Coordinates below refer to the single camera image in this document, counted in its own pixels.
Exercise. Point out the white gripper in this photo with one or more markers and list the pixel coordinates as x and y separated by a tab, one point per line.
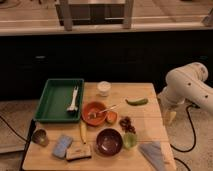
169	99

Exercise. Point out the orange fruit piece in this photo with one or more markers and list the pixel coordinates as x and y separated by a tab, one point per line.
111	117

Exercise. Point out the yellow banana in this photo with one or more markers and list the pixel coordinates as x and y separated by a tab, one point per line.
83	131

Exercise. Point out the white cup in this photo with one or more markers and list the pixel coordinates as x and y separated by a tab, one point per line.
104	88

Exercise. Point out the blue sponge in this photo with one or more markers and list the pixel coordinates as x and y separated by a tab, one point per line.
61	146

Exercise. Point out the purple bowl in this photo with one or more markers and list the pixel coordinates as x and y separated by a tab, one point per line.
109	142

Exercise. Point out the orange bowl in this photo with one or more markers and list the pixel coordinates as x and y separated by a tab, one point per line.
94	107

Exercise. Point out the green plastic tray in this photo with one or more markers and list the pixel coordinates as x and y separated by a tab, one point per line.
56	97

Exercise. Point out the brown wooden block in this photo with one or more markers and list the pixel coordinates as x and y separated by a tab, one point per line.
78	152

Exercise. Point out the grey folded cloth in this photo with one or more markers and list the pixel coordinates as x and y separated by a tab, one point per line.
152	152

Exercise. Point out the small green cup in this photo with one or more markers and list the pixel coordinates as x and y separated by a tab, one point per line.
129	140

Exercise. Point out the white spatula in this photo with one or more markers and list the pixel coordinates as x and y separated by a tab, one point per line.
72	107

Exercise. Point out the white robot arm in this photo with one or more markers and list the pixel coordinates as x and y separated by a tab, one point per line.
185	83

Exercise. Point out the wooden chair frame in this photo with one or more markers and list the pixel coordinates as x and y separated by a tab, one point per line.
94	12

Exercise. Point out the brown dried food pile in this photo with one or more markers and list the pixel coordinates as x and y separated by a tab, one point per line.
126	125

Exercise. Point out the metal spoon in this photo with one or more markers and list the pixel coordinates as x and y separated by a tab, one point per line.
95	114

